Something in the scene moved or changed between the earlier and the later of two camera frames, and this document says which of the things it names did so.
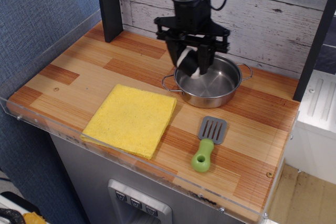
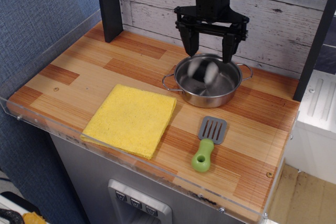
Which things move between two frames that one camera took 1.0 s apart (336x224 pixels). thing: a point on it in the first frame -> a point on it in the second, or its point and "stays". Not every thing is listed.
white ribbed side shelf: x=317 y=105 stays
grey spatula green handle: x=212 y=130 stays
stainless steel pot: x=217 y=88 stays
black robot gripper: x=192 y=20 -> x=212 y=13
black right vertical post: x=317 y=41 stays
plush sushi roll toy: x=188 y=61 -> x=203 y=71
